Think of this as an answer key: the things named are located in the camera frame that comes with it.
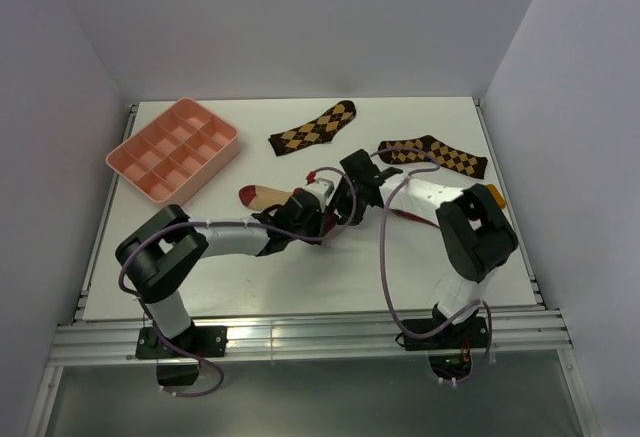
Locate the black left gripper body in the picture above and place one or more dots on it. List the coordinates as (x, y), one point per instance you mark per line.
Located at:
(312, 228)

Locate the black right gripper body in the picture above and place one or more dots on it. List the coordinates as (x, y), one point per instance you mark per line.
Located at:
(348, 202)

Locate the tan maroon purple-striped sock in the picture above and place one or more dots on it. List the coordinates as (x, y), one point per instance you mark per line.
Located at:
(264, 201)

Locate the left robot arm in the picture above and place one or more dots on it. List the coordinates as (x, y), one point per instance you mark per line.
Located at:
(161, 253)

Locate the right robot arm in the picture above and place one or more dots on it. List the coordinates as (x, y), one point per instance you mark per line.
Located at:
(477, 237)

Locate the brown argyle sock left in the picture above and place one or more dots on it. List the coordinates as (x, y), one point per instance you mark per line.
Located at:
(320, 130)

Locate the brown argyle sock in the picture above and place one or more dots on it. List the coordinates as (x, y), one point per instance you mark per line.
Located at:
(320, 130)
(428, 148)

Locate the brown argyle sock right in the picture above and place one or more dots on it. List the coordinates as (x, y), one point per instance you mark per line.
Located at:
(428, 148)

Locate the pink divided organizer tray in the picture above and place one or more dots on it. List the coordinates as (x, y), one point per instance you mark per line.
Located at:
(171, 158)

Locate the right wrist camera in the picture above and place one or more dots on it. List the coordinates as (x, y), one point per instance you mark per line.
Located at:
(361, 170)

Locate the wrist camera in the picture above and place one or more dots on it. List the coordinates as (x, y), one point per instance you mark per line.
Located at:
(321, 188)
(361, 170)

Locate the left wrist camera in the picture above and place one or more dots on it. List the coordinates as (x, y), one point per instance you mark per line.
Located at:
(321, 188)

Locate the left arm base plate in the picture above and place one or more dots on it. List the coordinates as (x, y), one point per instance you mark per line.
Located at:
(207, 341)

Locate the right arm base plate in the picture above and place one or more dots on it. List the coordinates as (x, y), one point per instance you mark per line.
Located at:
(472, 334)

